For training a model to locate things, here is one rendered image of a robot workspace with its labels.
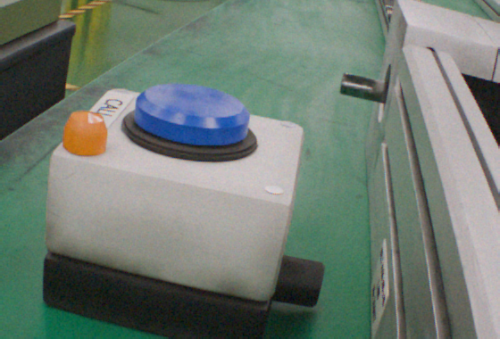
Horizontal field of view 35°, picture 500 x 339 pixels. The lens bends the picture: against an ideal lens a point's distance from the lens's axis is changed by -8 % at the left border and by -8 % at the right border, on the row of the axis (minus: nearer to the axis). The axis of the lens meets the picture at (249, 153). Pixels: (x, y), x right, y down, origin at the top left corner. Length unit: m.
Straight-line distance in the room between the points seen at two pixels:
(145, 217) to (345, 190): 0.19
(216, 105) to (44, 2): 0.39
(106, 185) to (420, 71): 0.15
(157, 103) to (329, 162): 0.20
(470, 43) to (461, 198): 0.20
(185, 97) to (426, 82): 0.10
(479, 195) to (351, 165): 0.25
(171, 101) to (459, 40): 0.17
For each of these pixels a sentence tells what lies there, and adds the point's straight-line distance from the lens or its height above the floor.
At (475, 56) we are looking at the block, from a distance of 0.41.
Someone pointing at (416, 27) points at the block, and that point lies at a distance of 0.41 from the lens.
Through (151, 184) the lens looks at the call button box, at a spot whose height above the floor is 0.84.
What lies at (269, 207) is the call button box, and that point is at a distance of 0.26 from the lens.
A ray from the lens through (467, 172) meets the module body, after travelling 0.25.
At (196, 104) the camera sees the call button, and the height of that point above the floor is 0.85.
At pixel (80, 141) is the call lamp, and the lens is 0.27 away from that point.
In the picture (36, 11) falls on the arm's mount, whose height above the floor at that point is 0.80.
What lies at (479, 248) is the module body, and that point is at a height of 0.86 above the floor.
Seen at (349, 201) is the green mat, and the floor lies 0.78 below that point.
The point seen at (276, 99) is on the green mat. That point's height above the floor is 0.78.
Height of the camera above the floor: 0.94
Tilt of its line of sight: 21 degrees down
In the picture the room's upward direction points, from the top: 11 degrees clockwise
